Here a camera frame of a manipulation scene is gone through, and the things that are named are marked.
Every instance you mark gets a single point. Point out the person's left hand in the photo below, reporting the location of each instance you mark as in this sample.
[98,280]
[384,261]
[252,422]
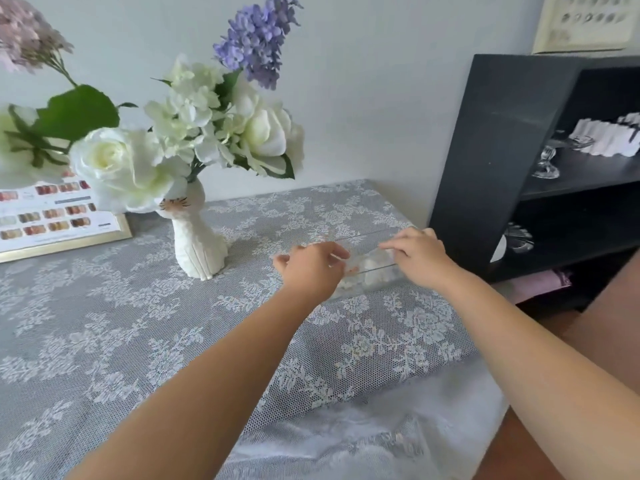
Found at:
[310,272]

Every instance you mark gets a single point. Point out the silver leaf dish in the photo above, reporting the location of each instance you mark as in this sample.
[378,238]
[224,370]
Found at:
[517,239]

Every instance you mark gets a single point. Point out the person's left forearm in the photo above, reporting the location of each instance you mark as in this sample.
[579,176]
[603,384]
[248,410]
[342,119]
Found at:
[200,394]

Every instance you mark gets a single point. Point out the pink lilac flower stem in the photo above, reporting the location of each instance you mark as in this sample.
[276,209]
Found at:
[25,34]

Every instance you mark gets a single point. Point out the person's right hand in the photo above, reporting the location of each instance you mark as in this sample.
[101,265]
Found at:
[422,257]

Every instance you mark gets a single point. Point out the clear glass tray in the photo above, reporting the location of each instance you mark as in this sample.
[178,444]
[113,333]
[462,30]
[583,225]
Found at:
[367,247]

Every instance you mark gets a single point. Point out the white lace tablecloth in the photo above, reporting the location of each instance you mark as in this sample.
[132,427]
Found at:
[370,339]

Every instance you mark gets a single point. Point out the gold framed nail colour chart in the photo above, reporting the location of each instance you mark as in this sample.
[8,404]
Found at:
[50,219]

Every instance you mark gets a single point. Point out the white folded display stand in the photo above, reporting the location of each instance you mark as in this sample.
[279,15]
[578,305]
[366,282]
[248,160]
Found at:
[605,137]

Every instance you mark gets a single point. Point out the pink cloth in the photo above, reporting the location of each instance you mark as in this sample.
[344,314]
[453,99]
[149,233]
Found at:
[540,284]

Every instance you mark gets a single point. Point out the black shelf unit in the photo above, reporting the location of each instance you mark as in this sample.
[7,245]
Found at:
[490,144]

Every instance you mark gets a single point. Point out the clear glass pedestal stand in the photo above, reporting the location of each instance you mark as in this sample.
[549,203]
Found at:
[545,167]

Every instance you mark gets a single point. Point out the clear bag of white nail tips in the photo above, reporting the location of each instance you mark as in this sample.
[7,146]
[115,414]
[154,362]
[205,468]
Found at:
[350,283]

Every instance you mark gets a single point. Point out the clear bag of white pieces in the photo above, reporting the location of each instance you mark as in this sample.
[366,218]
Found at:
[376,275]

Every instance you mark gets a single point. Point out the framed wall picture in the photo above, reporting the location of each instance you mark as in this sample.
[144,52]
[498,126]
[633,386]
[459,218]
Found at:
[585,24]

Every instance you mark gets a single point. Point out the person's right forearm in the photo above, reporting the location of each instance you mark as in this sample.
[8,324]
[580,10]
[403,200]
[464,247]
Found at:
[540,379]

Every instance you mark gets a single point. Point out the white cat-shaped vase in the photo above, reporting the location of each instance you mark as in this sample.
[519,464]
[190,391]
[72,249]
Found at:
[197,244]

